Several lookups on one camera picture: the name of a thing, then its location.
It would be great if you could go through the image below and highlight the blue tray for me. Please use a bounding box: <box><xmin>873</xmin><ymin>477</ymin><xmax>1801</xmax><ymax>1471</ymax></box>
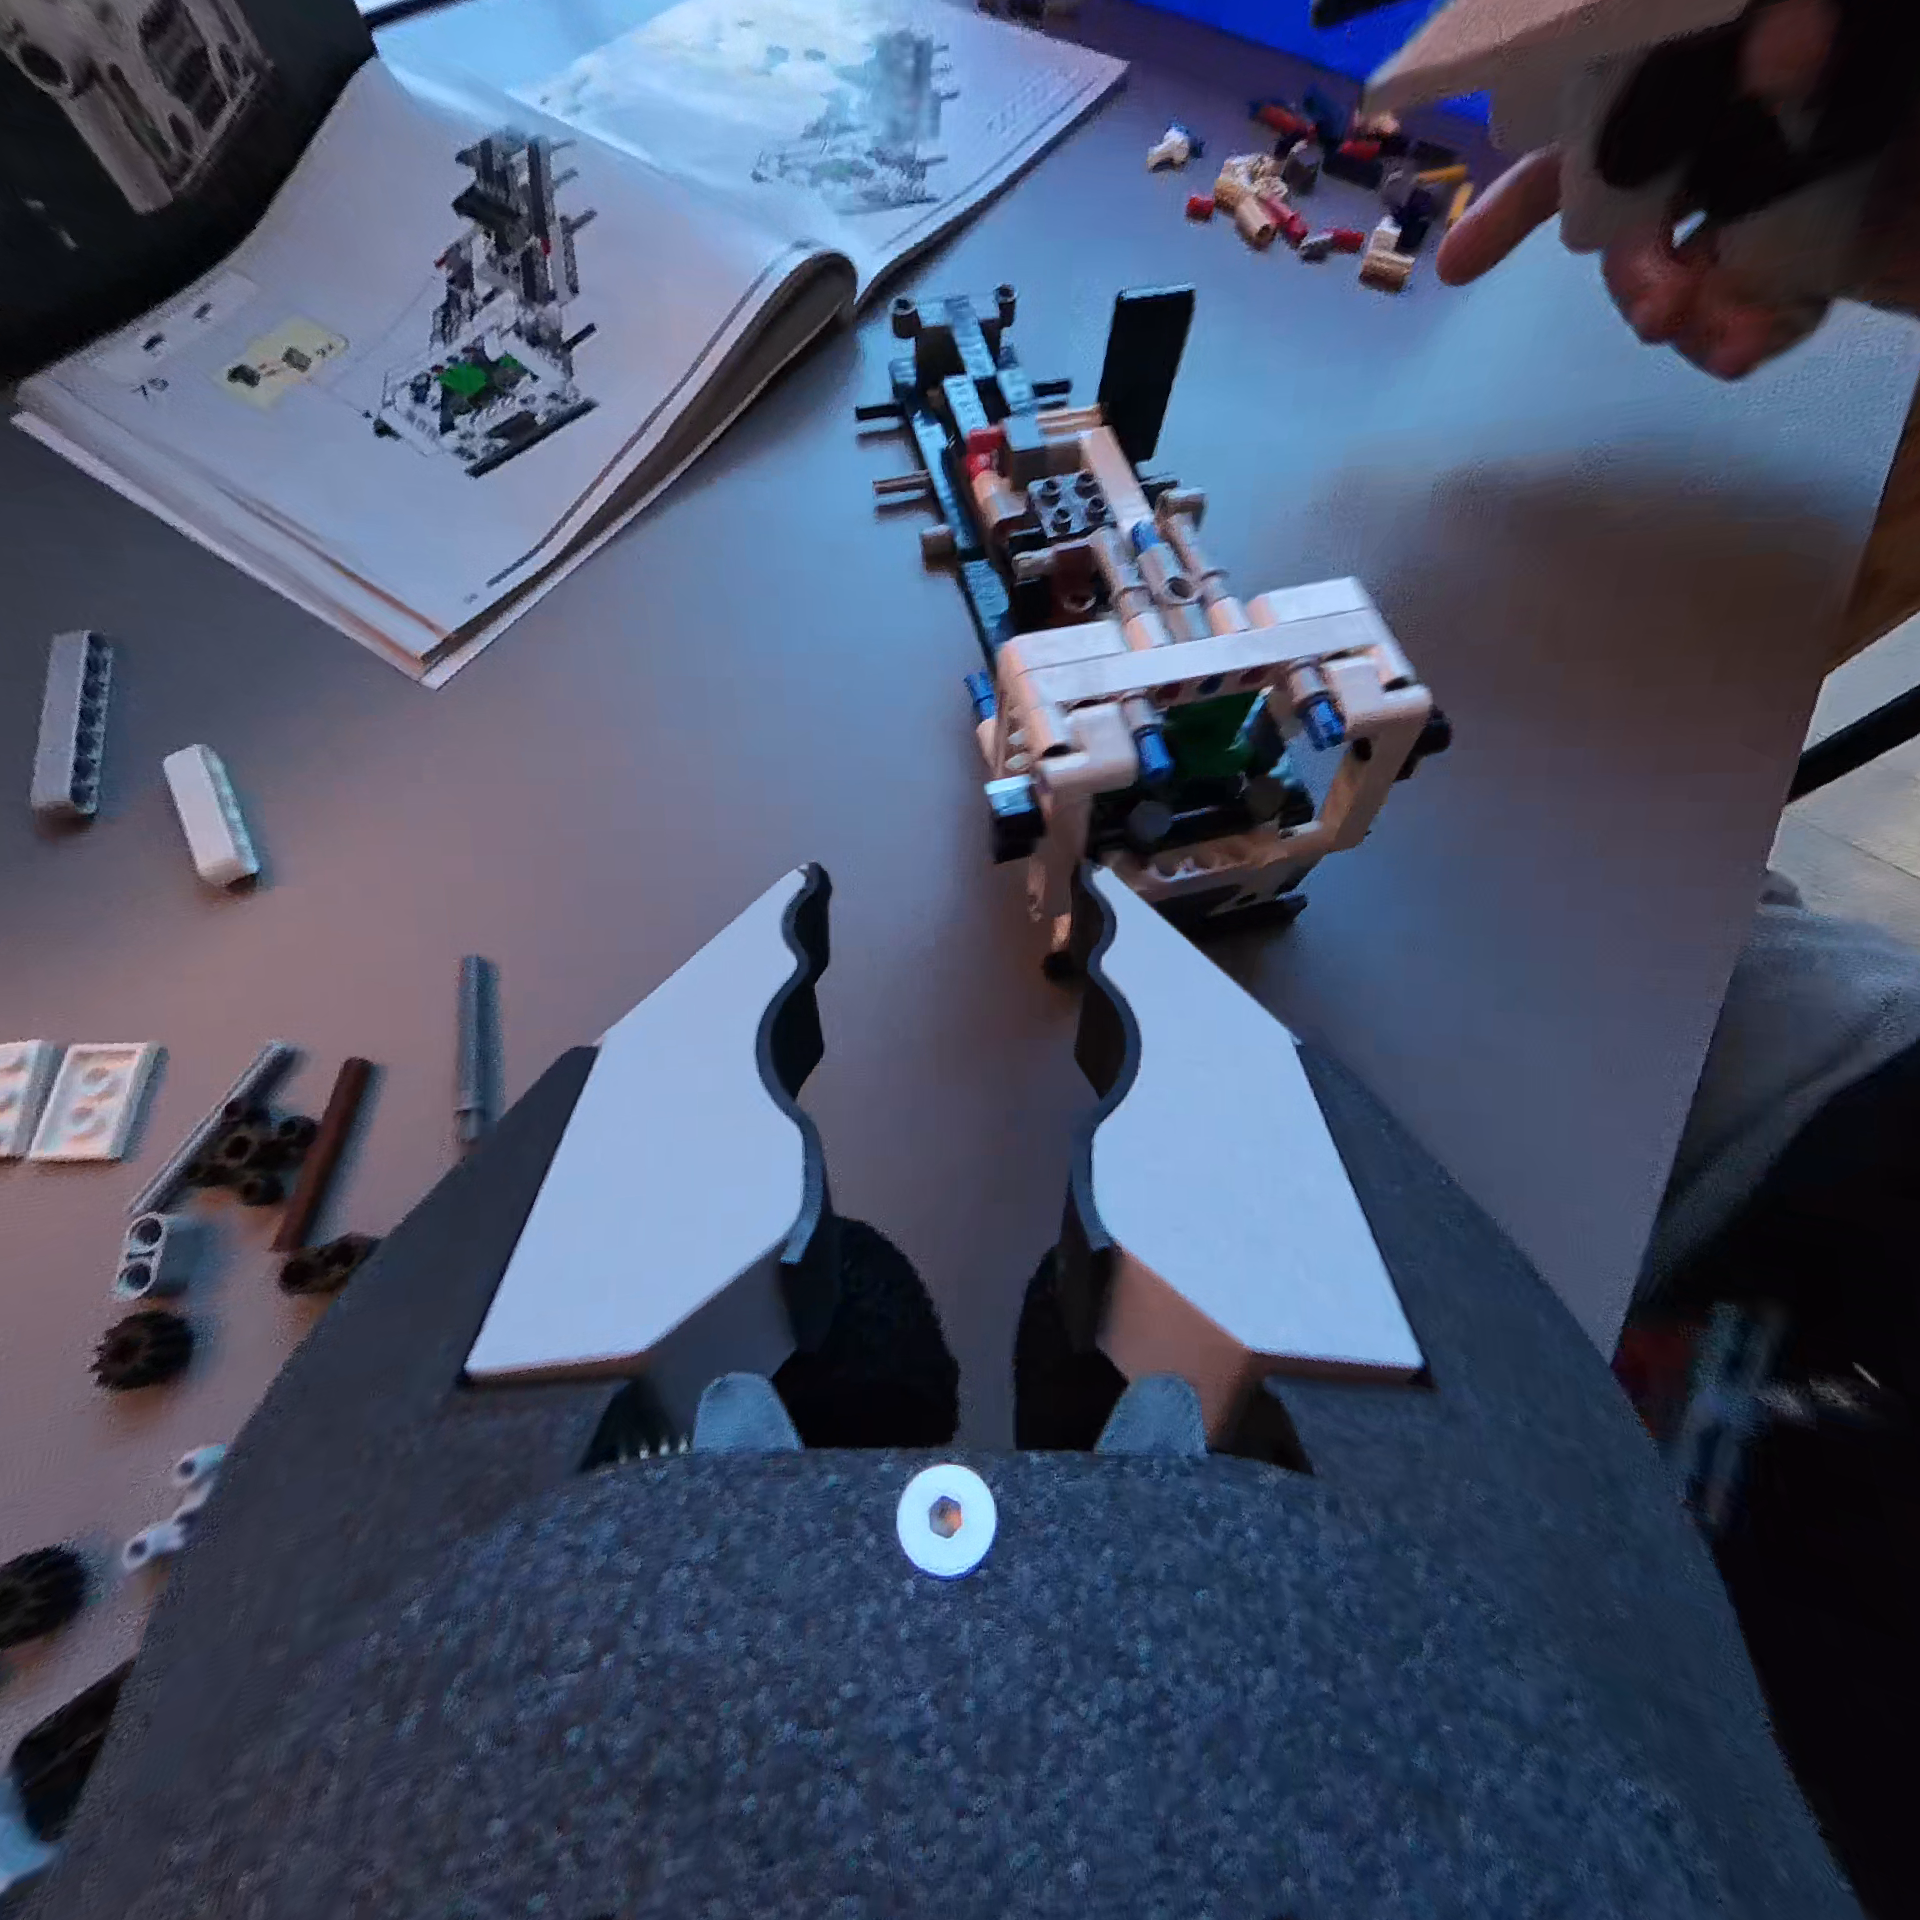
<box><xmin>1140</xmin><ymin>0</ymin><xmax>1502</xmax><ymax>131</ymax></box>

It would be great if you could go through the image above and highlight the white lego connector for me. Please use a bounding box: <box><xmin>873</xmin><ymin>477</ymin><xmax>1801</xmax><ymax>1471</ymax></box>
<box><xmin>119</xmin><ymin>1443</ymin><xmax>225</xmax><ymax>1574</ymax></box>

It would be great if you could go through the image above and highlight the pile of small lego pieces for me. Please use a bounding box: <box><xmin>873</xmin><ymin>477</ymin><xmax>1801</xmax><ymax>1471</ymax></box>
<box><xmin>1148</xmin><ymin>83</ymin><xmax>1502</xmax><ymax>296</ymax></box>

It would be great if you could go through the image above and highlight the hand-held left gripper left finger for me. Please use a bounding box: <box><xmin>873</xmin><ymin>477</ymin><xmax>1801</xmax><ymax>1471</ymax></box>
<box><xmin>461</xmin><ymin>861</ymin><xmax>833</xmax><ymax>1454</ymax></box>

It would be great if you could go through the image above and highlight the person's right hand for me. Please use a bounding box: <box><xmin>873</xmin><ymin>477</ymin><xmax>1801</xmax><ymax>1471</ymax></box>
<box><xmin>1436</xmin><ymin>88</ymin><xmax>1920</xmax><ymax>379</ymax></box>

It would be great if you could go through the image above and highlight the grey lego connector block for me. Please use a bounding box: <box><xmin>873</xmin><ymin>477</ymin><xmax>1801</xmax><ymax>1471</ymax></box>
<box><xmin>112</xmin><ymin>1211</ymin><xmax>225</xmax><ymax>1303</ymax></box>

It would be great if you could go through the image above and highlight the white lego plate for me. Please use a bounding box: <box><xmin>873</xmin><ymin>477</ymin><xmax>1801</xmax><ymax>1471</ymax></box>
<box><xmin>0</xmin><ymin>1039</ymin><xmax>64</xmax><ymax>1164</ymax></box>
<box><xmin>28</xmin><ymin>1039</ymin><xmax>167</xmax><ymax>1165</ymax></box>

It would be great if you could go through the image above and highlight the dark brown lego axle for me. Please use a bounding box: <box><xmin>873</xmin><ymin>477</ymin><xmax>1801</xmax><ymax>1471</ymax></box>
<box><xmin>269</xmin><ymin>1056</ymin><xmax>377</xmax><ymax>1257</ymax></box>

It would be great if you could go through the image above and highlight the short grey lego axle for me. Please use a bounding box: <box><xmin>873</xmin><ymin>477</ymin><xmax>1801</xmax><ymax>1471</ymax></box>
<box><xmin>455</xmin><ymin>952</ymin><xmax>505</xmax><ymax>1149</ymax></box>

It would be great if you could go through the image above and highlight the grey studded lego beam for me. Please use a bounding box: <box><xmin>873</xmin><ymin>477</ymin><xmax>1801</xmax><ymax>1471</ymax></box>
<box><xmin>29</xmin><ymin>630</ymin><xmax>119</xmax><ymax>822</ymax></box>

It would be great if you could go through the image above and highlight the white lego beam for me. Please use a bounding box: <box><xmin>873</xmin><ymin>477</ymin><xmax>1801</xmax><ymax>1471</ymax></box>
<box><xmin>159</xmin><ymin>742</ymin><xmax>265</xmax><ymax>888</ymax></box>

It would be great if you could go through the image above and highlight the open lego instruction booklet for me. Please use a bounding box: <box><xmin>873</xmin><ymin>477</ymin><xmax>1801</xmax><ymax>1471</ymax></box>
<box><xmin>7</xmin><ymin>0</ymin><xmax>1133</xmax><ymax>693</ymax></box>

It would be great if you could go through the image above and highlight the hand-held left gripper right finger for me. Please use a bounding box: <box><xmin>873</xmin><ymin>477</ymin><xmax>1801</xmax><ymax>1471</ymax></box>
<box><xmin>1072</xmin><ymin>864</ymin><xmax>1426</xmax><ymax>1455</ymax></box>

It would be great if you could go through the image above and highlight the long grey lego axle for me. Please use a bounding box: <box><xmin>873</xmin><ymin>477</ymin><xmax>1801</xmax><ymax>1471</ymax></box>
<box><xmin>127</xmin><ymin>1039</ymin><xmax>301</xmax><ymax>1216</ymax></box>

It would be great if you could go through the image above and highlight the white and black lego chassis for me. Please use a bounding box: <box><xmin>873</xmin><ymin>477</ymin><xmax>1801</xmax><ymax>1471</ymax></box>
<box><xmin>855</xmin><ymin>286</ymin><xmax>1453</xmax><ymax>981</ymax></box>

